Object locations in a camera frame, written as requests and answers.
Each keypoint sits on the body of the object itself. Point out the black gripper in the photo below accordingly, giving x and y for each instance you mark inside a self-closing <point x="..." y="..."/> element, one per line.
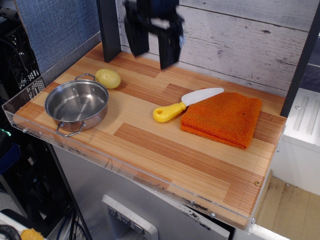
<point x="138" y="19"/>

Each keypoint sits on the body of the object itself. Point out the yellow handled white toy knife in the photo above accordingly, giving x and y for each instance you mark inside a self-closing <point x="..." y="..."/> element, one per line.
<point x="163" y="114"/>

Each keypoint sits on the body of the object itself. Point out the stainless steel pot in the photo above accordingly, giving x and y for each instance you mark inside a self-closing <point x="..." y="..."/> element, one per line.
<point x="77" y="105"/>

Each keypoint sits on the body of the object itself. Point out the yellow toy potato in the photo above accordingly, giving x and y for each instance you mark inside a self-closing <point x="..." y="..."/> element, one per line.
<point x="109" y="78"/>

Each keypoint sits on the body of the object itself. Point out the folded orange cloth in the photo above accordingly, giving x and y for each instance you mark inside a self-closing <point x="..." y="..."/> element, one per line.
<point x="229" y="118"/>

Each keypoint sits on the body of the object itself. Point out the clear acrylic table guard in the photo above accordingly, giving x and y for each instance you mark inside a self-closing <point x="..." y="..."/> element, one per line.
<point x="171" y="178"/>

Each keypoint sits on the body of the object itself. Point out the black plastic crate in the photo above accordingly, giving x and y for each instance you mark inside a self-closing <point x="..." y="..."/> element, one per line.
<point x="21" y="58"/>

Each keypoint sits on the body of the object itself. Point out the silver toy fridge cabinet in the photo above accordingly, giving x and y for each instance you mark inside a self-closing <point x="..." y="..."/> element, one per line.
<point x="115" y="204"/>

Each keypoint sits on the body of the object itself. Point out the white aluminium side unit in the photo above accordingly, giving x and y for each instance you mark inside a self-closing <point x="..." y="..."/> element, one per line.
<point x="297" y="157"/>

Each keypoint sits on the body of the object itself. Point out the yellow object bottom left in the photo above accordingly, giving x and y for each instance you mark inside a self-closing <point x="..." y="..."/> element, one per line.
<point x="31" y="234"/>

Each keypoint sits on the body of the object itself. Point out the dark left frame post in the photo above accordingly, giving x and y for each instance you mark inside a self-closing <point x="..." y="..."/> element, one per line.
<point x="109" y="29"/>

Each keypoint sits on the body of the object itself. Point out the dark frame post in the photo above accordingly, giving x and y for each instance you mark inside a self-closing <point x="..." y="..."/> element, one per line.
<point x="302" y="64"/>
<point x="109" y="29"/>

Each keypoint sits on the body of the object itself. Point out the dark right frame post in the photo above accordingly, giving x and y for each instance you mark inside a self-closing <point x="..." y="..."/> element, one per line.
<point x="302" y="64"/>

